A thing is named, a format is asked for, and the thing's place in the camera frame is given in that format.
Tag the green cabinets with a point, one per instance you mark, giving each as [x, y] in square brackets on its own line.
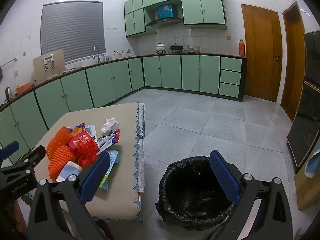
[200, 7]
[107, 80]

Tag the utensil rack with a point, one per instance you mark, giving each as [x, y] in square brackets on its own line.
[118, 54]

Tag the white and blue packet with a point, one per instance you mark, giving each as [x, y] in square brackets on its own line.
[70, 170]

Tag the cardboard box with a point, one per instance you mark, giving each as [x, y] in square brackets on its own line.
[307, 192]

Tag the metal towel rail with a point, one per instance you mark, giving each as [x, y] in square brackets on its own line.
[8, 62]

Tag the white tissue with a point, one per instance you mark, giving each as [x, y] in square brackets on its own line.
[110, 126]

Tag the wooden door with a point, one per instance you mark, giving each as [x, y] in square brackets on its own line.
[293, 67]
[261, 52]

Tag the orange thermos bottle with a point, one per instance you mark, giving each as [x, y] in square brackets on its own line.
[242, 48]

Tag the metal faucet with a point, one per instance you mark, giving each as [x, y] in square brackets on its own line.
[98, 55]

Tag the blue box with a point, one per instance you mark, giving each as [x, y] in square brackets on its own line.
[167, 11]

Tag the cardboard board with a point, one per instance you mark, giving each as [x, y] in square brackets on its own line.
[40, 71]

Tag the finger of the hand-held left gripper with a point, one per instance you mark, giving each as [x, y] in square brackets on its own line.
[33, 158]
[9, 150]

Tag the red paper cup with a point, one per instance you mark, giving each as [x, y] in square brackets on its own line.
[82, 142]

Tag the green upper cabinets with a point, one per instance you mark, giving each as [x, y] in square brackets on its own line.
[200, 7]

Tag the pale blue and green packet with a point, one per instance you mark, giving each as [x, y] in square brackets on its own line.
[113, 158]

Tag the green drawer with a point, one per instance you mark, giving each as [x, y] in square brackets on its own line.
[231, 63]
[230, 77]
[229, 90]

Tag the orange print snack packet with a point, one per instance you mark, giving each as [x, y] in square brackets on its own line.
[77, 130]

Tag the orange foam fruit net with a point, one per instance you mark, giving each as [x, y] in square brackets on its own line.
[60, 137]
[61, 160]
[87, 160]

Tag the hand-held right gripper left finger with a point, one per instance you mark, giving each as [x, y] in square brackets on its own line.
[94, 180]

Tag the white bracket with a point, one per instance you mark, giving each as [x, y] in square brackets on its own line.
[49, 60]

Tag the black range hood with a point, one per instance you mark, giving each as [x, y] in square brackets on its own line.
[165, 22]

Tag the green lower cabinets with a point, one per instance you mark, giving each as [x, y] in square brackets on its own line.
[107, 80]

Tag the blue cloth with scalloped edge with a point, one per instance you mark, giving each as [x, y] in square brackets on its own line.
[313, 162]

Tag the glass jar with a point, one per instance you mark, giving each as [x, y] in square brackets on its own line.
[185, 48]
[196, 48]

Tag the black glass cabinet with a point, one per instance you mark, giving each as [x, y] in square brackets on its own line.
[306, 110]

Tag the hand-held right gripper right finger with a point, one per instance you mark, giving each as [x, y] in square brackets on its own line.
[225, 177]

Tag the black wok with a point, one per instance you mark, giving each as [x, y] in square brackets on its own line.
[177, 47]

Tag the trash bin with black bag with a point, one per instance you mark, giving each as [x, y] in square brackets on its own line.
[192, 200]

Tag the silver foil wrapper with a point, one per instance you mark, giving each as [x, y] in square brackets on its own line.
[108, 141]

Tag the grey window blind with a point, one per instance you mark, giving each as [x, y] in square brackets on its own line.
[72, 30]

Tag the orange basin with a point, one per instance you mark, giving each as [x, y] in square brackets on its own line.
[23, 88]

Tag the white cooking pot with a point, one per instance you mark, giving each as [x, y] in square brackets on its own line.
[160, 47]

